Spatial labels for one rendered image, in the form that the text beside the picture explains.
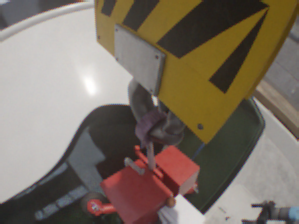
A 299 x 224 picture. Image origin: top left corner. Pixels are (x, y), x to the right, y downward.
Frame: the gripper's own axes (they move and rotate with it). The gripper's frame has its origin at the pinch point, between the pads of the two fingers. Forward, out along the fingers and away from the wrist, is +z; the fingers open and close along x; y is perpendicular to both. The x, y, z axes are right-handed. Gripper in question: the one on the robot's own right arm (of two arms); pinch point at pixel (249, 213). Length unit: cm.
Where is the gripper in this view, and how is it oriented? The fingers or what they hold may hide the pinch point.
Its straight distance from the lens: 107.2
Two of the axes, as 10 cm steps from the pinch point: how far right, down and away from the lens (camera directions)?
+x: 7.8, -3.3, 5.3
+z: -4.3, 3.4, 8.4
